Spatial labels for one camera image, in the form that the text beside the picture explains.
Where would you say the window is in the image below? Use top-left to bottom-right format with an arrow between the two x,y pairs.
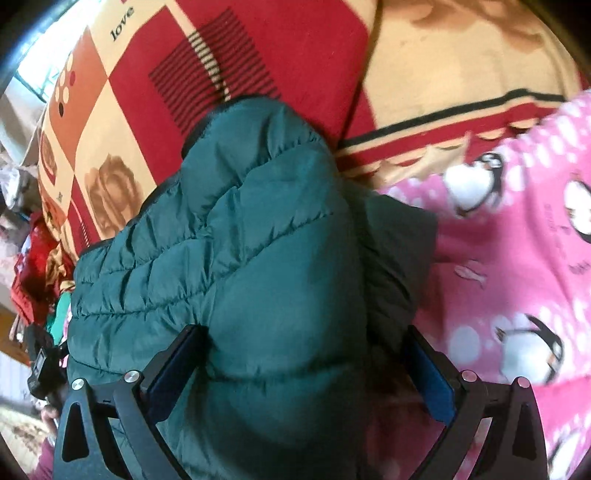
14,28 -> 83,103

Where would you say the red floral printed blanket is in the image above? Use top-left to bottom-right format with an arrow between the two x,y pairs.
34,0 -> 585,259

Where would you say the red cloth pile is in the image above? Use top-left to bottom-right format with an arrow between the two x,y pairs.
11,210 -> 77,333

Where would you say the pink penguin printed blanket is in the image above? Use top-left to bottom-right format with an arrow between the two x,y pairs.
365,90 -> 591,480

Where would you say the teal cloth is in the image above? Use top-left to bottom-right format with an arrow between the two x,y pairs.
45,291 -> 73,346

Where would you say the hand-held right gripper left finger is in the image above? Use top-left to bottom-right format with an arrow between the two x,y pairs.
52,324 -> 207,480

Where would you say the green puffer jacket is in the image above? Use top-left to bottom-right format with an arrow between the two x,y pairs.
65,95 -> 439,480

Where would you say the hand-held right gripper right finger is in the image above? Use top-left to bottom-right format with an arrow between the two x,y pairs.
401,324 -> 550,480

